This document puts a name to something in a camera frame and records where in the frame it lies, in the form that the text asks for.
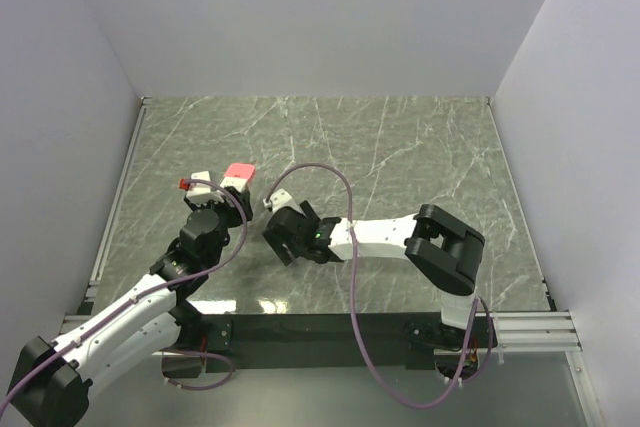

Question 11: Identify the pink plug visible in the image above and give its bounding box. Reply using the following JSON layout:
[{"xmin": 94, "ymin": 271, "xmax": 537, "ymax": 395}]
[{"xmin": 224, "ymin": 163, "xmax": 256, "ymax": 182}]

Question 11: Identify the white socket cube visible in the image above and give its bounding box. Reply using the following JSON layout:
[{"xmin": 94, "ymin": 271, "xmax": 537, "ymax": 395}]
[{"xmin": 220, "ymin": 177, "xmax": 250, "ymax": 194}]

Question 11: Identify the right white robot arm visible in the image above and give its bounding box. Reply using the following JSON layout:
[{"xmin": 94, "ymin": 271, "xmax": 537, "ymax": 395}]
[{"xmin": 263, "ymin": 198, "xmax": 485, "ymax": 346}]

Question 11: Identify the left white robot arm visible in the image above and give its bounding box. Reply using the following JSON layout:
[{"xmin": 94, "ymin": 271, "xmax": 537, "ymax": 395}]
[{"xmin": 1, "ymin": 178, "xmax": 253, "ymax": 426}]

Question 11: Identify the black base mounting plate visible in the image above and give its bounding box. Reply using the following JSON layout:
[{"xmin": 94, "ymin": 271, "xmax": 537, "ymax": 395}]
[{"xmin": 139, "ymin": 311, "xmax": 501, "ymax": 374}]

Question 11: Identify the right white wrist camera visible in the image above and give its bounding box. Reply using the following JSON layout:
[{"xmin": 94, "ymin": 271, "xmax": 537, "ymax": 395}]
[{"xmin": 263, "ymin": 188, "xmax": 294, "ymax": 213}]

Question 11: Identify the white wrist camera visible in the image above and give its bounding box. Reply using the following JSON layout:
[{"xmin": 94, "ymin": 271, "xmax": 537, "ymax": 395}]
[
  {"xmin": 263, "ymin": 188, "xmax": 294, "ymax": 213},
  {"xmin": 179, "ymin": 171, "xmax": 223, "ymax": 205}
]

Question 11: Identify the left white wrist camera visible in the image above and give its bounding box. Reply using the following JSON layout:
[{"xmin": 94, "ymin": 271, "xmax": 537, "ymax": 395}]
[{"xmin": 179, "ymin": 171, "xmax": 223, "ymax": 205}]

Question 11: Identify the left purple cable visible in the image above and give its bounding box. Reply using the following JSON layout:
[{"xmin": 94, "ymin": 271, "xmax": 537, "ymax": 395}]
[{"xmin": 0, "ymin": 181, "xmax": 249, "ymax": 408}]

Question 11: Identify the aluminium rail frame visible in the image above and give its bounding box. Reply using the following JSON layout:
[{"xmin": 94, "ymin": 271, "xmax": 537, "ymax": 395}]
[{"xmin": 83, "ymin": 96, "xmax": 602, "ymax": 426}]

